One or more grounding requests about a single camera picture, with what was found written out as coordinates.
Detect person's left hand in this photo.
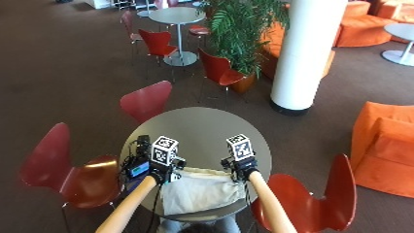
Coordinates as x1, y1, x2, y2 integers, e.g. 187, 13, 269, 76
148, 159, 188, 186

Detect person's right hand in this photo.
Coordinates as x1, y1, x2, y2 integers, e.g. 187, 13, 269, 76
220, 156, 260, 183

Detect cream cloth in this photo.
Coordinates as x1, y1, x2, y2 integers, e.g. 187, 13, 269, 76
160, 166, 248, 216

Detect white marker cube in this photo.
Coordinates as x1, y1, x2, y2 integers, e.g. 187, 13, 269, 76
225, 133, 256, 162
151, 135, 180, 166

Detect person's blue jeans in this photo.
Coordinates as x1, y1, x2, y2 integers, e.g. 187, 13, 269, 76
157, 216, 243, 233

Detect red wooden chair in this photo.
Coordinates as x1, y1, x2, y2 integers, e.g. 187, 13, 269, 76
137, 29, 180, 64
188, 24, 212, 42
120, 10, 144, 54
119, 80, 173, 124
197, 48, 248, 98
251, 152, 358, 233
19, 122, 125, 210

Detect orange plant pot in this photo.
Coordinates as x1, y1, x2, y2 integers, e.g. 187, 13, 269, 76
229, 71, 259, 95

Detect orange armchair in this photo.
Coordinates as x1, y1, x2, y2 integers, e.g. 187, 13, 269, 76
349, 101, 414, 199

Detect orange bench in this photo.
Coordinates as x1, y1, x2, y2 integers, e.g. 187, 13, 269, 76
259, 21, 337, 81

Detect white round column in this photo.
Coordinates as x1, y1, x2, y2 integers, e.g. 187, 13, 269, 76
269, 0, 349, 117

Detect green potted palm plant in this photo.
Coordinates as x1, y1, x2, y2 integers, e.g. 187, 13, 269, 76
203, 0, 292, 78

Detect orange curved sofa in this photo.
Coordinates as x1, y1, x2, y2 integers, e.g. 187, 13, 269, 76
333, 0, 414, 49

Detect black cable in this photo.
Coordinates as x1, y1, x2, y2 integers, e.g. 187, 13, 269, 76
147, 184, 163, 233

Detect grey round pedestal table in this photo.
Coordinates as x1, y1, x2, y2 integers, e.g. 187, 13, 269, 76
148, 6, 208, 68
381, 22, 414, 68

